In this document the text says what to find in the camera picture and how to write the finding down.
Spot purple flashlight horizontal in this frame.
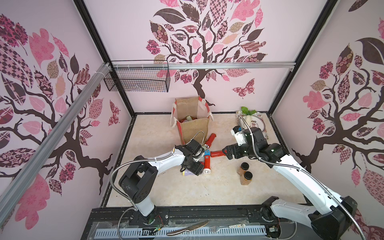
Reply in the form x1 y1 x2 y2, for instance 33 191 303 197
182 170 195 176

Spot burlap tote bag red trim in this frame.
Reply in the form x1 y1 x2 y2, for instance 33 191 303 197
171 97 214 145

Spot red flashlight white head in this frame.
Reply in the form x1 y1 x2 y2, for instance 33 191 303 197
203 155 212 174

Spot spice jar black lid upper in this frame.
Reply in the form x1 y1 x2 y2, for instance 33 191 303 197
237 162 249 176

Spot spice jar black lid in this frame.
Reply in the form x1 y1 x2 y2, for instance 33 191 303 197
237 162 249 176
240 171 253 186

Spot right flexible metal conduit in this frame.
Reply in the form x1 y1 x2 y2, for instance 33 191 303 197
238 115 359 240

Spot flexible metal conduit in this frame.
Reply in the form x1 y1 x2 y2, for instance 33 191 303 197
108 130 206 211
238 115 359 240

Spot spice jar black lid lower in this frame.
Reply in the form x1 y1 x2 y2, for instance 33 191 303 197
240 171 253 186

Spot white radish toy green leaves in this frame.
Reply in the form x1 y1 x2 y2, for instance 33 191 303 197
241 107 257 127

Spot white patterned plate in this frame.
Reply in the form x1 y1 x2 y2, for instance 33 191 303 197
246 115 266 132

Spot floral placemat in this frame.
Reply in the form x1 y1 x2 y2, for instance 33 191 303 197
236 111 269 140

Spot left flexible metal conduit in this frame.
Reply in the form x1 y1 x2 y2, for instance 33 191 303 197
108 130 206 211

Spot table knife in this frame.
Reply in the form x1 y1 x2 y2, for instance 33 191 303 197
167 221 210 237

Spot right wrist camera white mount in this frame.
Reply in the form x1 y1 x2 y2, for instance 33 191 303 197
231 126 247 146

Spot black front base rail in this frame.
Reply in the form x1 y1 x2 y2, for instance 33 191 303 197
89 205 289 226

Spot white slotted cable duct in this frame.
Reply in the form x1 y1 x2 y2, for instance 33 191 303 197
93 224 267 240

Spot black wire wall basket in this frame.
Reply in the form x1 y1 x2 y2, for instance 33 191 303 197
104 60 171 93

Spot back aluminium frame bar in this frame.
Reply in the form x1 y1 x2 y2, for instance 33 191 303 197
113 61 296 70

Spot aluminium frame bar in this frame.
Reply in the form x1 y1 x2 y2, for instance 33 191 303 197
1 63 112 225
113 61 296 70

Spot left aluminium frame bar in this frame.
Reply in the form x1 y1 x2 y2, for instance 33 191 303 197
1 63 112 225

